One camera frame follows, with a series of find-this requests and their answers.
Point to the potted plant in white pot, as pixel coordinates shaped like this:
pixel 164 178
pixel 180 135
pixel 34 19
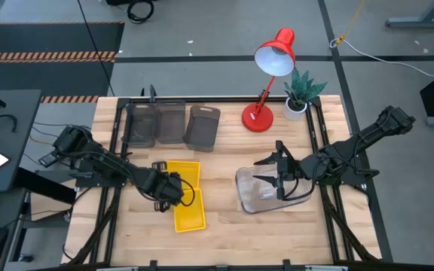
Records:
pixel 294 111

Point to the black hazard-striped floor mat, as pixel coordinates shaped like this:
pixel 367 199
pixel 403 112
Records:
pixel 51 79

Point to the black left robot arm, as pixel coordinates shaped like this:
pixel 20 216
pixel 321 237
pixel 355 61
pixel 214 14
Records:
pixel 100 162

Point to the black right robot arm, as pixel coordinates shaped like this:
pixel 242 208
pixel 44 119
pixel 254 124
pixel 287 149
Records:
pixel 352 147

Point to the yellow plastic basket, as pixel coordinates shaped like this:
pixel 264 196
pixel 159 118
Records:
pixel 188 171
pixel 190 218

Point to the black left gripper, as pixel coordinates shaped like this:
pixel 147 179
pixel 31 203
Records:
pixel 164 186

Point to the smoky grey plastic basket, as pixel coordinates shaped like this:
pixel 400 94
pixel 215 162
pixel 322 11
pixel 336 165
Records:
pixel 141 128
pixel 170 124
pixel 202 130

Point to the clear plastic basket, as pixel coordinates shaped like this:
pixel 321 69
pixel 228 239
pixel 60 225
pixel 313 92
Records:
pixel 254 199

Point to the grey desk foot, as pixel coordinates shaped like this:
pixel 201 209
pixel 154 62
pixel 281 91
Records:
pixel 420 22

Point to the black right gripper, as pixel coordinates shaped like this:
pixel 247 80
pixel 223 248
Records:
pixel 292 169

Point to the red desk lamp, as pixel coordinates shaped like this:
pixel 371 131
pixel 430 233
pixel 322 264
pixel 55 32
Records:
pixel 256 118

